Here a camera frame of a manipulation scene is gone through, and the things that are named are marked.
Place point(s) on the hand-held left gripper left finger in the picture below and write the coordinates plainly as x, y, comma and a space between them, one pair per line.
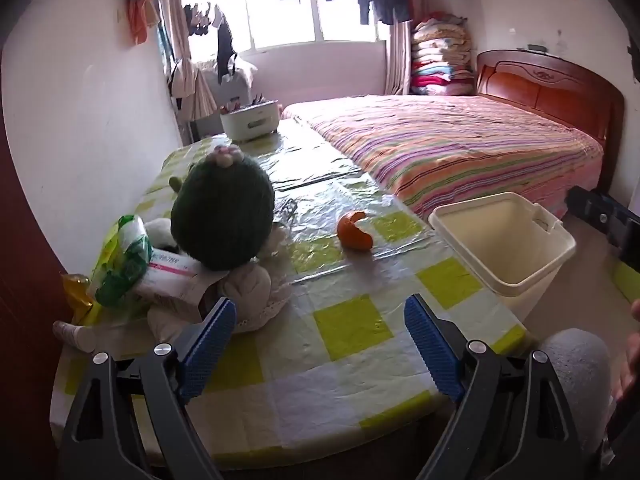
210, 350

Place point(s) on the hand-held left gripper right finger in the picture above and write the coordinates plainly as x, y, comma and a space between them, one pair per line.
430, 350

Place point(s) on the white tissue pack pink label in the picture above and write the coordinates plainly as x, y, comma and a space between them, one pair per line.
170, 280

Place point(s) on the cream plastic bin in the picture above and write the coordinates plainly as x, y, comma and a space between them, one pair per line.
525, 280

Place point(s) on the green plastic bag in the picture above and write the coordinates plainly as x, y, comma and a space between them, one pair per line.
122, 260

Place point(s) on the orange peel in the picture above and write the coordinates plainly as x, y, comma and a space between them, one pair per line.
352, 235

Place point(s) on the person's right hand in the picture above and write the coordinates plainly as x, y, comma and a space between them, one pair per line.
630, 360

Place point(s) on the white plush toy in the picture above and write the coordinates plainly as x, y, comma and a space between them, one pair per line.
250, 290

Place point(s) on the checkered plastic tablecloth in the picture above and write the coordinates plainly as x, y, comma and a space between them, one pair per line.
350, 325

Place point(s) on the white plastic tube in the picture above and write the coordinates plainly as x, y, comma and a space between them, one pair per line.
75, 335

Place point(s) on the wooden headboard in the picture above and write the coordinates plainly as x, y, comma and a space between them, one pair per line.
550, 90

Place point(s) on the green knitted cactus plush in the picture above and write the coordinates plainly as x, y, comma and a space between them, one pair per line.
220, 210

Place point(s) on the yellow plastic wrapper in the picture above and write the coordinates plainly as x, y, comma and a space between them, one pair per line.
77, 292

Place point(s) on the person's grey trouser leg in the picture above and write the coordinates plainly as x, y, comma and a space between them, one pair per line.
575, 375

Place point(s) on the bed with striped sheet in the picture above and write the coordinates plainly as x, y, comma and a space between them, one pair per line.
450, 145

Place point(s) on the dark red door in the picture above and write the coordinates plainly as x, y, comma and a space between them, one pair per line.
25, 310

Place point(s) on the stack of folded quilts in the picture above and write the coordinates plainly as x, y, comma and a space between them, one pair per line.
440, 55

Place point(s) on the white plastic basket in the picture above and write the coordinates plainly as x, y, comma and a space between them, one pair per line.
250, 125

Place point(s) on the pink curtain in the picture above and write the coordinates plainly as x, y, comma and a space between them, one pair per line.
398, 60
172, 10

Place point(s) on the dark hanging garment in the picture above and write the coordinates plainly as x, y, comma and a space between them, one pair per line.
226, 45

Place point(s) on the window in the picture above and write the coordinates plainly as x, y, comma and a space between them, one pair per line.
290, 20

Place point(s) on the orange cloth on wall hook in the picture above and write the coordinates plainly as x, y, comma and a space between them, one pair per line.
140, 10

